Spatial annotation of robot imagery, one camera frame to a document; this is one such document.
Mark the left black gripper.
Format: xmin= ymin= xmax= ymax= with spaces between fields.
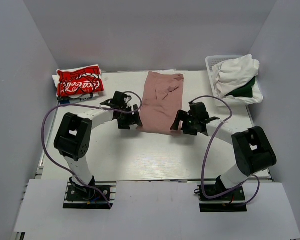
xmin=117 ymin=104 xmax=143 ymax=130

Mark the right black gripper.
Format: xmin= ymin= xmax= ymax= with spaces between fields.
xmin=171 ymin=109 xmax=199 ymax=136

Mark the pink t shirt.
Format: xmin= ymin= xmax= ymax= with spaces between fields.
xmin=137 ymin=71 xmax=184 ymax=135

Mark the green and white t shirt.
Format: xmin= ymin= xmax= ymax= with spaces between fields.
xmin=212 ymin=76 xmax=264 ymax=107

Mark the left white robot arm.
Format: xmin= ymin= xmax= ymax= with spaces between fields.
xmin=53 ymin=91 xmax=143 ymax=200

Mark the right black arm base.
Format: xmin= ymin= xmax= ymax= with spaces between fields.
xmin=193 ymin=185 xmax=247 ymax=213

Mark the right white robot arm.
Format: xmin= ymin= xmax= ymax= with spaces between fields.
xmin=170 ymin=102 xmax=277 ymax=200

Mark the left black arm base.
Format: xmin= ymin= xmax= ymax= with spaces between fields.
xmin=63 ymin=178 xmax=117 ymax=210

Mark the folded red coca-cola t shirt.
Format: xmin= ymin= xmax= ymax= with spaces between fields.
xmin=52 ymin=64 xmax=105 ymax=98

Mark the folded blue t shirt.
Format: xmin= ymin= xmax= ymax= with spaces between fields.
xmin=57 ymin=94 xmax=97 ymax=105

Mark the white plastic basket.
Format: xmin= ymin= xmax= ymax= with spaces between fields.
xmin=205 ymin=55 xmax=242 ymax=107

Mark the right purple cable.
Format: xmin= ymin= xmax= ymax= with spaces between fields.
xmin=188 ymin=95 xmax=261 ymax=206

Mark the purple cable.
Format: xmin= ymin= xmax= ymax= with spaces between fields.
xmin=41 ymin=91 xmax=143 ymax=209
xmin=188 ymin=95 xmax=261 ymax=206

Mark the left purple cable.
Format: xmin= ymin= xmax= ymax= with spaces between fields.
xmin=41 ymin=91 xmax=143 ymax=209

